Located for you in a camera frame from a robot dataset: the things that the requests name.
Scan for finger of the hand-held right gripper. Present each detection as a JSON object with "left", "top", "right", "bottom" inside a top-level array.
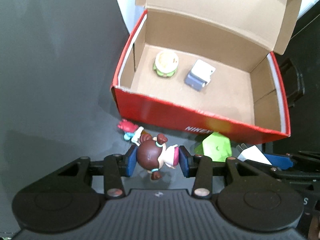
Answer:
[
  {"left": 298, "top": 150, "right": 320, "bottom": 161},
  {"left": 262, "top": 153, "right": 320, "bottom": 181}
]

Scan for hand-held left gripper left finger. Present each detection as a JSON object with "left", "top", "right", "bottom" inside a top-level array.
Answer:
[{"left": 56, "top": 145, "right": 138, "bottom": 198}]

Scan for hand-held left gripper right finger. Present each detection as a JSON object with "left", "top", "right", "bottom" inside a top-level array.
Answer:
[{"left": 179, "top": 146, "right": 253, "bottom": 199}]

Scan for brown-haired doll figurine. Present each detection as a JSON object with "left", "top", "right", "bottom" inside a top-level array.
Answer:
[{"left": 136, "top": 134, "right": 180, "bottom": 180}]

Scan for white charger plug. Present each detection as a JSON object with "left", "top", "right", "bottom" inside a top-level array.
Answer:
[{"left": 236, "top": 143, "right": 273, "bottom": 165}]

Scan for small red and blue figurine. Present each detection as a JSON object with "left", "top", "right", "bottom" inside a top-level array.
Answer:
[{"left": 118, "top": 120, "right": 150, "bottom": 145}]

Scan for green hexagonal box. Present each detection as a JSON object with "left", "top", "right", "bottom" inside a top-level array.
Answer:
[{"left": 194, "top": 132, "right": 232, "bottom": 161}]

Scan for red cardboard shoe box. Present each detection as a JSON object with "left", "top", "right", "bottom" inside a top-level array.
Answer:
[{"left": 111, "top": 0, "right": 304, "bottom": 145}]

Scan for white and grey cube charger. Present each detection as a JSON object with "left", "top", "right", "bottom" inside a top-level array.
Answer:
[{"left": 184, "top": 59, "right": 216, "bottom": 92}]

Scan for burger toy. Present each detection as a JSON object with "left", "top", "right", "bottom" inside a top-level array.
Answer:
[{"left": 153, "top": 50, "right": 180, "bottom": 77}]

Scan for black monitor bracket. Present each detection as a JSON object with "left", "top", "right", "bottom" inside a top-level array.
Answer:
[{"left": 277, "top": 57, "right": 307, "bottom": 110}]

